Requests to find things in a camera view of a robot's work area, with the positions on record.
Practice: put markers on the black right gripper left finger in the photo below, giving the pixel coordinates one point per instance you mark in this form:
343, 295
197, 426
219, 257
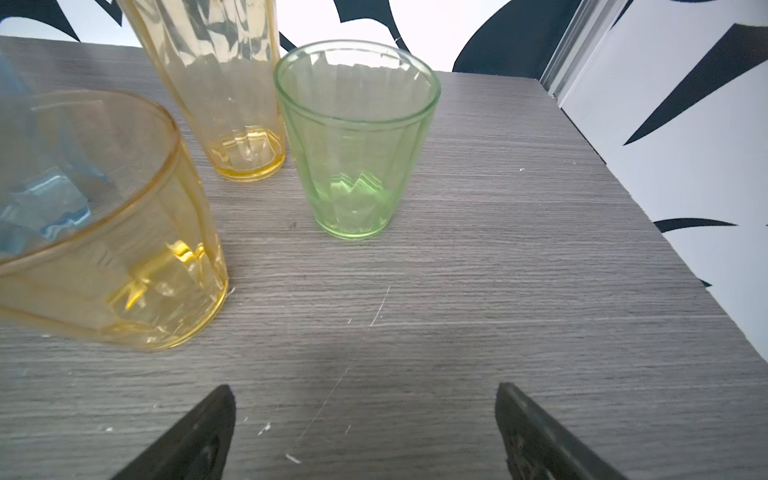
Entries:
196, 447

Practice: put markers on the short green glass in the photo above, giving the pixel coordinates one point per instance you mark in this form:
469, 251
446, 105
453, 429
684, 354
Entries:
357, 114

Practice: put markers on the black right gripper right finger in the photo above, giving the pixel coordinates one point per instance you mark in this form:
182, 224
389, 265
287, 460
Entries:
538, 447

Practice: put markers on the tall yellow glass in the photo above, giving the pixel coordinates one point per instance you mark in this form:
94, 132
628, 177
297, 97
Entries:
217, 59

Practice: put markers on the tall blue glass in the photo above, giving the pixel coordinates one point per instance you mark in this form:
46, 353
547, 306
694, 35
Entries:
50, 188

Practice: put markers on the short yellow glass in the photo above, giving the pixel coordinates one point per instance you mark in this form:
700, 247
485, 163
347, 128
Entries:
149, 273

